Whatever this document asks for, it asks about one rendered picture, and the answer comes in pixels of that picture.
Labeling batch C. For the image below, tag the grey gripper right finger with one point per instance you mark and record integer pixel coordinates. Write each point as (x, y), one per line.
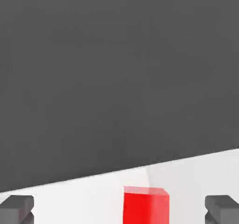
(224, 209)

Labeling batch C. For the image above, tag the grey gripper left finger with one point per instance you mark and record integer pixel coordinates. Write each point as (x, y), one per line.
(13, 209)

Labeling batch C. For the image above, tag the small red cube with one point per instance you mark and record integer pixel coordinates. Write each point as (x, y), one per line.
(145, 207)

